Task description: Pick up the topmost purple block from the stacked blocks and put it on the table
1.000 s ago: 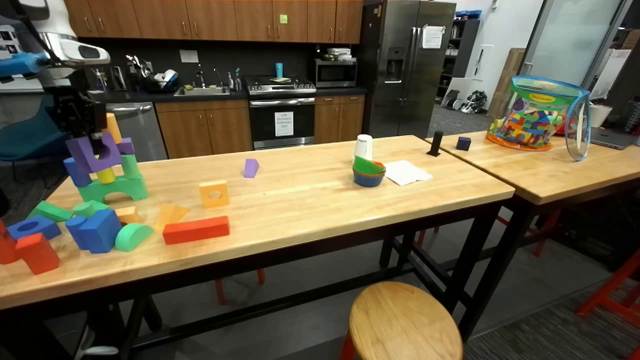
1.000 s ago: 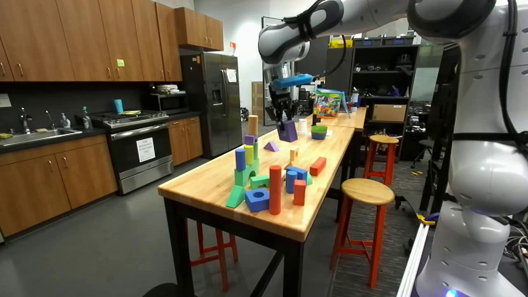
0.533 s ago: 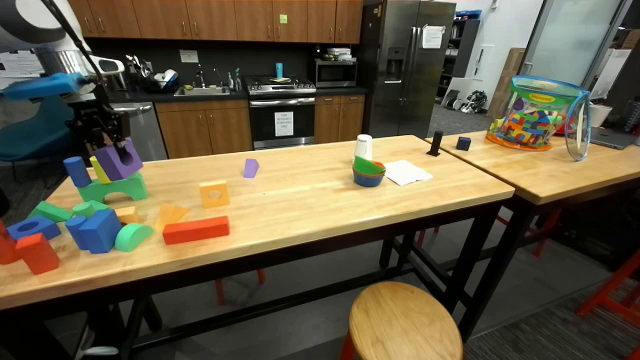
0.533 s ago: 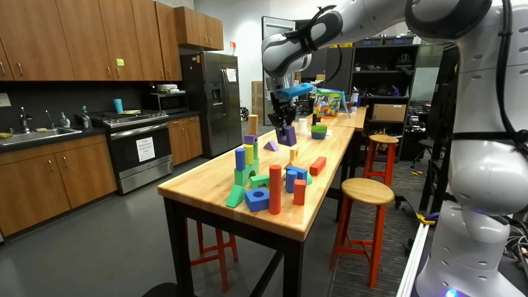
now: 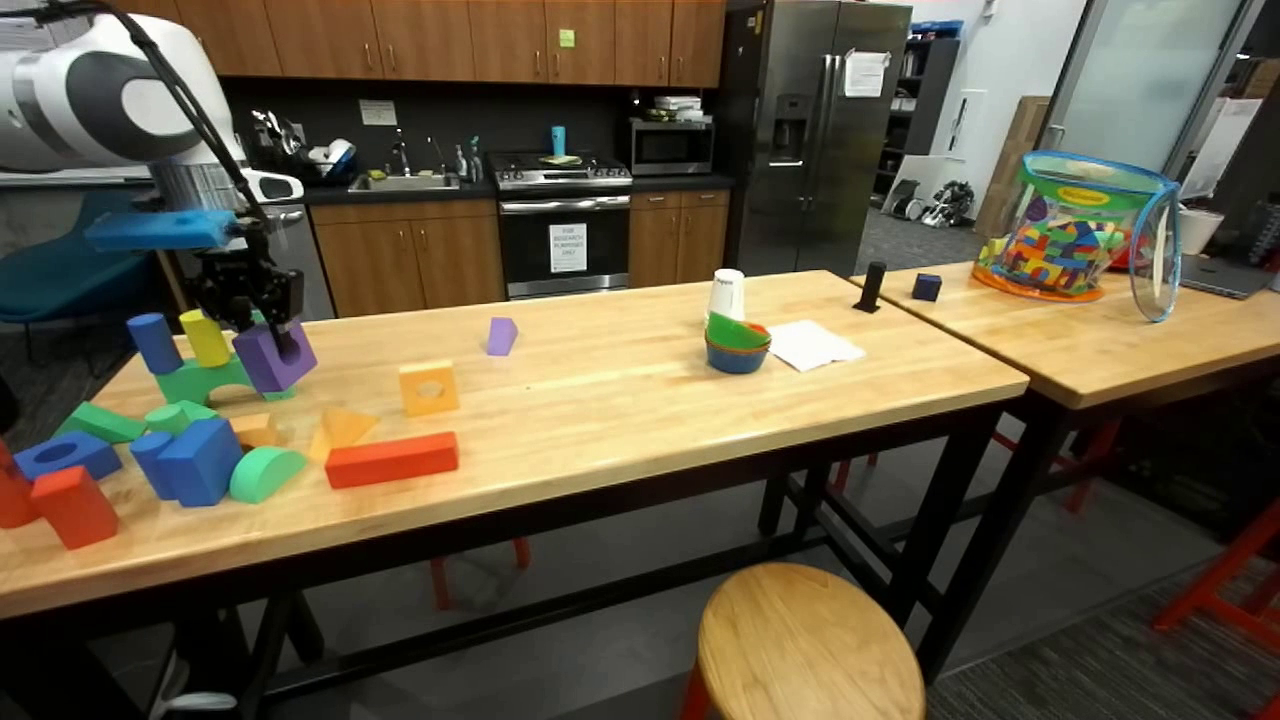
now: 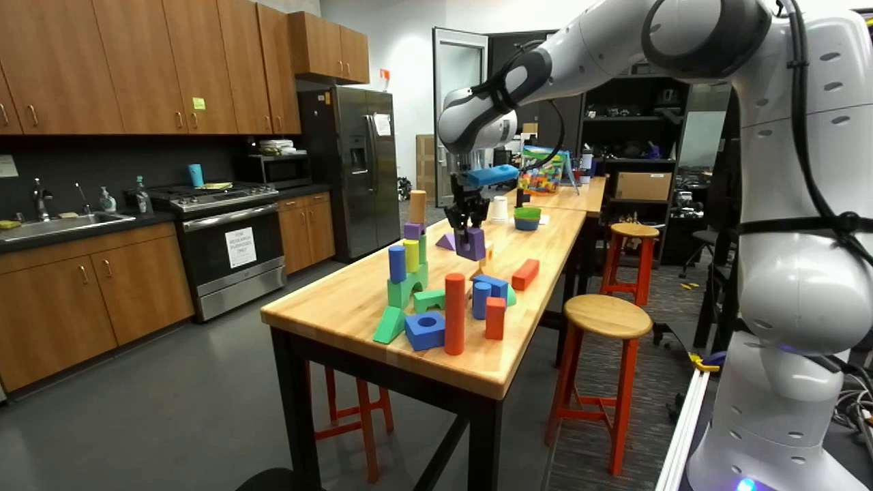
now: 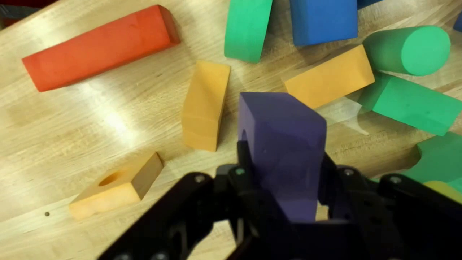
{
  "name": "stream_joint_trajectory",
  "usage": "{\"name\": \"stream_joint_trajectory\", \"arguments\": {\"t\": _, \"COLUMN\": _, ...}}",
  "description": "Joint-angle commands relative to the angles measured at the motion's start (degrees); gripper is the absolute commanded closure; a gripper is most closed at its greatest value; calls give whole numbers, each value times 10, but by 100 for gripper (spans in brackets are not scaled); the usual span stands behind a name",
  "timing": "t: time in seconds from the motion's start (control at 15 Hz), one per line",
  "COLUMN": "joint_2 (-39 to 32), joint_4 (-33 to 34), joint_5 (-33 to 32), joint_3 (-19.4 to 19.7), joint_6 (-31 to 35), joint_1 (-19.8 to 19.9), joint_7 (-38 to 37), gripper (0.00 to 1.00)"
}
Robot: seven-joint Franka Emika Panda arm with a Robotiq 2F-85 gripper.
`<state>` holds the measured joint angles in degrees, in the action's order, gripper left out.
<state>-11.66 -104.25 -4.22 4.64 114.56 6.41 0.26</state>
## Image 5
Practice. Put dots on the purple foam block with hole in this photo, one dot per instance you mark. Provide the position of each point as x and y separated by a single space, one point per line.
265 370

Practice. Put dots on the red foam rectangular block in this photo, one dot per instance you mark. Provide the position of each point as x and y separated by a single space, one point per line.
75 508

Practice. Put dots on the dark blue cube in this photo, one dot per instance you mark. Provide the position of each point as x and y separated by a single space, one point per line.
927 287

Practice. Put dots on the stack of coloured bowls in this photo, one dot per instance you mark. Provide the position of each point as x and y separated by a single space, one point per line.
738 348

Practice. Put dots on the dark shelf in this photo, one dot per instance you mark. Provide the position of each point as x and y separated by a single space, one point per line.
920 110

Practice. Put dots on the frosted glass door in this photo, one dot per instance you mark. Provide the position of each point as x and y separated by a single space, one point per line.
1140 80

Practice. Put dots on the wooden upper cabinets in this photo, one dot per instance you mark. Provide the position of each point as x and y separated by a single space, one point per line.
450 38

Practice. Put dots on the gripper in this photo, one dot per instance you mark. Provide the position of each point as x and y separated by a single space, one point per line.
238 272

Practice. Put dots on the tap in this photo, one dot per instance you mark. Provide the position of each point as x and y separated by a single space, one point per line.
402 152

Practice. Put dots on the orange foam triangle block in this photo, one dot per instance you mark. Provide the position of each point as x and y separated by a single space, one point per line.
345 428

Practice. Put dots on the blue foam cylinder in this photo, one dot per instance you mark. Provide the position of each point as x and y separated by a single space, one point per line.
148 460
155 345

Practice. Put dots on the stack of plates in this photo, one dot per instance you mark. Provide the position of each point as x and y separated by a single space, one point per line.
677 107

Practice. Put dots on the yellow foam cylinder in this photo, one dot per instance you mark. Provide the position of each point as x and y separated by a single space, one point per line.
206 342

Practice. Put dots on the row of soap bottles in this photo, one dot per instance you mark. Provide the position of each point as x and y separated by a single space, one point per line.
468 163

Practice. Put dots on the sink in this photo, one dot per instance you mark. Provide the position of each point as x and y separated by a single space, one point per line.
405 182

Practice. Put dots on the white bucket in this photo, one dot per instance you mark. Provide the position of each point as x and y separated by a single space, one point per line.
1199 230

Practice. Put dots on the blue foam block with hole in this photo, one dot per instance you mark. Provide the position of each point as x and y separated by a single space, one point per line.
90 458

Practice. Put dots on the small orange foam block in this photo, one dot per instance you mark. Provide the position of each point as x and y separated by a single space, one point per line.
255 430

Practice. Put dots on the blue foam rectangular block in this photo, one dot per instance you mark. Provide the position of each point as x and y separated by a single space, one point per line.
205 462

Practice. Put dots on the yellow foam block with hole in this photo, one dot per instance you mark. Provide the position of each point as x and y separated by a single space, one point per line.
412 392

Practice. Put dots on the grey laptop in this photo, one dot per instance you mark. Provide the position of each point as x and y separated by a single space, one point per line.
1225 277

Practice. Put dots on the teal chair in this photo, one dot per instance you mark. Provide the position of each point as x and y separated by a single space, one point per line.
70 265

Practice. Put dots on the stove with oven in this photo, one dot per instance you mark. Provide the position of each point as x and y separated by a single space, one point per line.
560 235

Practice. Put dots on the microwave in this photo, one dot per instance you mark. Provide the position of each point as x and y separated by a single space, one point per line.
668 147

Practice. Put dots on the stainless steel refrigerator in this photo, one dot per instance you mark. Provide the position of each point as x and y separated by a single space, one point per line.
815 140

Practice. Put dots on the green foam half cylinder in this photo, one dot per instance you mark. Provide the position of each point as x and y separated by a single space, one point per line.
262 474

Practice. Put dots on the dish rack with dishes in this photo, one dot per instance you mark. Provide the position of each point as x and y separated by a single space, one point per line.
310 150

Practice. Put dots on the long red foam block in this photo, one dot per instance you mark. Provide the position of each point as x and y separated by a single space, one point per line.
392 460

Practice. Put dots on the teal bottle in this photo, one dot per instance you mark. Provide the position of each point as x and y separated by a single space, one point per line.
558 141

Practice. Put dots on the white paper cup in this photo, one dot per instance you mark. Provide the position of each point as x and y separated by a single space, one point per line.
727 293

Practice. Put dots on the paper note on wall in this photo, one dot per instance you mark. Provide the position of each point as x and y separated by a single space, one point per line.
378 112

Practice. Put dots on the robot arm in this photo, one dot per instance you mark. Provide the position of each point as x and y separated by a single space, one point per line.
70 95

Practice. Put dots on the small purple foam block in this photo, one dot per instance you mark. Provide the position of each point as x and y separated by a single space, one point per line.
501 337

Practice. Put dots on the white paper napkin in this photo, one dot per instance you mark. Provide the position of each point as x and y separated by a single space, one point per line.
812 345

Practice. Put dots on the green foam arch block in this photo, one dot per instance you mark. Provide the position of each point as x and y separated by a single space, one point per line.
195 380

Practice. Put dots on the black cylinder stand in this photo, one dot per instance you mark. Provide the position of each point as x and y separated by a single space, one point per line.
873 285

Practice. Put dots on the dishwasher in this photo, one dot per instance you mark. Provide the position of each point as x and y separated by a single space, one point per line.
305 265

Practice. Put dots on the wooden board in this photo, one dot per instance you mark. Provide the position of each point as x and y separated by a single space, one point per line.
1012 165

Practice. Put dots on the red stool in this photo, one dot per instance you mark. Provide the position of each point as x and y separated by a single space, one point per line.
1235 590

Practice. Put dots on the round wooden stool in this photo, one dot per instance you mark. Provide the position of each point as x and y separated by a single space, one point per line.
805 645

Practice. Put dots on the wooden lower cabinet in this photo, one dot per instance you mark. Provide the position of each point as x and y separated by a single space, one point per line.
678 235
410 255

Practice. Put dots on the clear bag of foam blocks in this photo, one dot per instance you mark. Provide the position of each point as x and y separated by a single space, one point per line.
1070 235

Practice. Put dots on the wooden table with black legs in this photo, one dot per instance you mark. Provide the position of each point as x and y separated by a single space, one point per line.
1090 340

